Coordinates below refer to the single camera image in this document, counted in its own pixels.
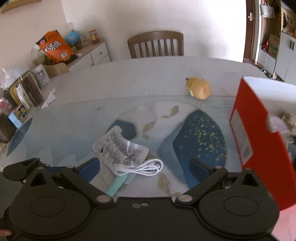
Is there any clear printed plastic pouch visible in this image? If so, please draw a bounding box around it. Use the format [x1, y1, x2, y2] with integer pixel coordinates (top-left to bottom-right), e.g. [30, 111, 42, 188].
[92, 126, 149, 176]

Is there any rubik's cube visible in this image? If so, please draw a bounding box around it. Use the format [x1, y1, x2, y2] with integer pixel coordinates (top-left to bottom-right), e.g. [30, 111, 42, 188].
[8, 104, 27, 128]

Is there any decorated blue table mat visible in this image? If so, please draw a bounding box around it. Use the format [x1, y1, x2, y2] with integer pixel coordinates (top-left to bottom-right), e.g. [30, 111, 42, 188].
[1, 96, 241, 197]

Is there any red and white cardboard box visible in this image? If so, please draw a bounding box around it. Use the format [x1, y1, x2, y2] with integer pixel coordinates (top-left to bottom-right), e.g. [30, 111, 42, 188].
[229, 76, 295, 210]

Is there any crumpled white tissue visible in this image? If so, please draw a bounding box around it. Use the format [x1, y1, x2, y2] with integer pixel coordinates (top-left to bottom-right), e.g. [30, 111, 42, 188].
[41, 88, 56, 109]

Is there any glass jar with dark contents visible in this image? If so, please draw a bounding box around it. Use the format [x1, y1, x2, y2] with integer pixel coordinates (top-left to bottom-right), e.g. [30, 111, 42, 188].
[19, 70, 45, 108]

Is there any pink printed snack packet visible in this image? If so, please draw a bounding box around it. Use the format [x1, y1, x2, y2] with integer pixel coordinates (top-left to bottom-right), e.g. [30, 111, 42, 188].
[268, 114, 292, 151]

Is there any white printed mug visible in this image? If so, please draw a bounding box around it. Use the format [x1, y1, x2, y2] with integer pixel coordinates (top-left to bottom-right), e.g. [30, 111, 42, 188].
[31, 64, 50, 89]

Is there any crumpled silver snack wrapper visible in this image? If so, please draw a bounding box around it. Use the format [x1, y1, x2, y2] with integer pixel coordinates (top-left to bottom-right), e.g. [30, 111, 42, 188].
[282, 113, 296, 137]

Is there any white drawer cabinet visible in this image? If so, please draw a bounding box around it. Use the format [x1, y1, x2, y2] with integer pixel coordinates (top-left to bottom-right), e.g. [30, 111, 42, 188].
[67, 38, 110, 72]

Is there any orange snack bag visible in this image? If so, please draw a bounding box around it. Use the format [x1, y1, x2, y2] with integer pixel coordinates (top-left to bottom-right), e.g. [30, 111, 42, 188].
[36, 30, 77, 64]

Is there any blue globe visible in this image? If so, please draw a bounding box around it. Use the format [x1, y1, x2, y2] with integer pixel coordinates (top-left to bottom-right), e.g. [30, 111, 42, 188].
[65, 30, 80, 46]

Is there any white shoe cabinet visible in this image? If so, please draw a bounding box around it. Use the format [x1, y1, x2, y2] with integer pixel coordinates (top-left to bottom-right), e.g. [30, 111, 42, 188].
[254, 0, 296, 85]

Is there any wooden chair at table end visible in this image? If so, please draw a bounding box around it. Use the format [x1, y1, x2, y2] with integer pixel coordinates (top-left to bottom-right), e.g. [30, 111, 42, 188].
[127, 31, 184, 59]

